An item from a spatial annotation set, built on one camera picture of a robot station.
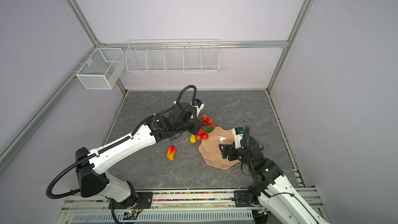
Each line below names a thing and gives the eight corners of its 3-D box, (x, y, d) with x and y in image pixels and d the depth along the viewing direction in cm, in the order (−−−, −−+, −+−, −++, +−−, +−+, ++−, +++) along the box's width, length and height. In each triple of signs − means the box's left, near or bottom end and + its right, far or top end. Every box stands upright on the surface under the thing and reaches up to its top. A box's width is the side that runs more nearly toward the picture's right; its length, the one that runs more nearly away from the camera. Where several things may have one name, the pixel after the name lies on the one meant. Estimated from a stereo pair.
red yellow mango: (167, 160, 88) (166, 157, 85) (169, 148, 92) (168, 145, 89) (174, 160, 88) (173, 157, 85) (176, 148, 92) (175, 145, 89)
